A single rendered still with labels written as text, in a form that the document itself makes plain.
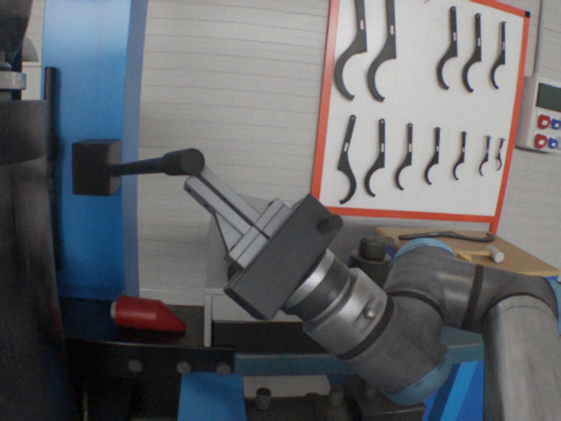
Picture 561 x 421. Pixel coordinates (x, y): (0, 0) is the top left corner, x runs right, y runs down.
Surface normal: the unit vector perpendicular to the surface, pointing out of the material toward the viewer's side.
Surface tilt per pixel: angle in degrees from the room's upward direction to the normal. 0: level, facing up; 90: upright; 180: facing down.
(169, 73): 90
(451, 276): 40
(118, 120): 90
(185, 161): 79
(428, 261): 24
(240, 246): 60
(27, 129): 90
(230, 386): 0
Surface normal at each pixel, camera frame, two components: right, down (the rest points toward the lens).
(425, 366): 0.30, -0.22
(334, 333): -0.27, 0.40
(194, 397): 0.09, -0.96
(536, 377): -0.18, -0.97
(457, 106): 0.14, 0.27
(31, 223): 0.99, 0.11
